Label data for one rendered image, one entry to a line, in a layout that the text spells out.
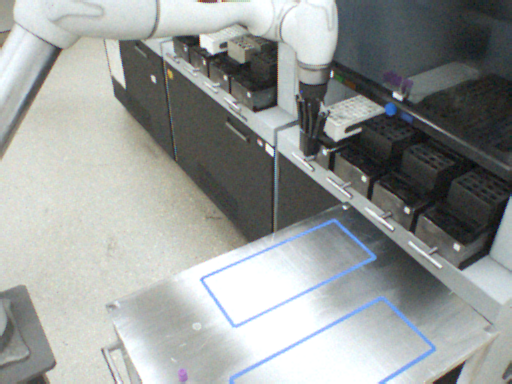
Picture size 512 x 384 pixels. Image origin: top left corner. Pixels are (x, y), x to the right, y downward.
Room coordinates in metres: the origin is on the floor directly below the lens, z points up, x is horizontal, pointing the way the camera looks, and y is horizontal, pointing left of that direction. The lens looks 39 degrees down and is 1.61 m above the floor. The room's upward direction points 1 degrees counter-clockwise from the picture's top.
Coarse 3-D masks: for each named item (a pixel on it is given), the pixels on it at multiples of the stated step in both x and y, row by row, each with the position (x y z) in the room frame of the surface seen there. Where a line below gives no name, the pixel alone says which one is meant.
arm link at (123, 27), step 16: (48, 0) 0.87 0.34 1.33; (64, 0) 0.85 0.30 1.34; (80, 0) 0.86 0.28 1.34; (96, 0) 0.87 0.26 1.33; (112, 0) 0.88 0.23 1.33; (128, 0) 0.90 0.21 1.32; (144, 0) 0.92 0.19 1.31; (48, 16) 0.86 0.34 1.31; (64, 16) 0.85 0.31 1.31; (80, 16) 0.86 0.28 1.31; (96, 16) 0.87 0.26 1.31; (112, 16) 0.88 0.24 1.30; (128, 16) 0.89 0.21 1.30; (144, 16) 0.91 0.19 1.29; (80, 32) 0.87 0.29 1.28; (96, 32) 0.87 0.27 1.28; (112, 32) 0.88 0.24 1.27; (128, 32) 0.90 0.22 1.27; (144, 32) 0.92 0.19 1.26
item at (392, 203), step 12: (384, 180) 1.04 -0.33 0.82; (396, 180) 1.05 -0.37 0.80; (384, 192) 1.01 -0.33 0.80; (396, 192) 0.99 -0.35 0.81; (408, 192) 0.99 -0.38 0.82; (444, 192) 1.00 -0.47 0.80; (384, 204) 1.01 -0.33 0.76; (396, 204) 0.98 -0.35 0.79; (408, 204) 0.96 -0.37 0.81; (420, 204) 0.96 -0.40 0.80; (432, 204) 0.97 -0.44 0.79; (372, 216) 0.98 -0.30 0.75; (384, 216) 0.97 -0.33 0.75; (396, 216) 0.97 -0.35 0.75; (408, 216) 0.94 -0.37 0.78; (408, 228) 0.93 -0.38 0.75
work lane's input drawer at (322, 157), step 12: (300, 132) 1.30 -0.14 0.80; (324, 132) 1.25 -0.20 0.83; (360, 132) 1.27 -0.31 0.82; (300, 144) 1.29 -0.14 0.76; (324, 144) 1.21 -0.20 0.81; (336, 144) 1.21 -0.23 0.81; (348, 144) 1.22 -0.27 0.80; (312, 156) 1.24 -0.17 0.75; (324, 156) 1.20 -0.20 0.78; (312, 168) 1.18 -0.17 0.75; (324, 168) 1.20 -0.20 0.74
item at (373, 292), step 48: (288, 240) 0.82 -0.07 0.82; (336, 240) 0.82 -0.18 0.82; (384, 240) 0.82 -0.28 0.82; (144, 288) 0.69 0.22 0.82; (192, 288) 0.69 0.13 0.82; (240, 288) 0.69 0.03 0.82; (288, 288) 0.69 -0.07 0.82; (336, 288) 0.68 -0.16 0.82; (384, 288) 0.68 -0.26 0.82; (432, 288) 0.68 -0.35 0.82; (144, 336) 0.58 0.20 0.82; (192, 336) 0.58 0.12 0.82; (240, 336) 0.57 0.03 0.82; (288, 336) 0.57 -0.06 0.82; (336, 336) 0.57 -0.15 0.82; (384, 336) 0.57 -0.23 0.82; (432, 336) 0.56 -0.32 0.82; (480, 336) 0.56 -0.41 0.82
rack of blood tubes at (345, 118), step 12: (360, 96) 1.39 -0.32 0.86; (336, 108) 1.32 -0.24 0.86; (348, 108) 1.32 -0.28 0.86; (360, 108) 1.32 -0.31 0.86; (372, 108) 1.32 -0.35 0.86; (336, 120) 1.26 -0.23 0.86; (348, 120) 1.25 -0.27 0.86; (360, 120) 1.27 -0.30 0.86; (336, 132) 1.22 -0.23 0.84; (348, 132) 1.28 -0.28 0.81
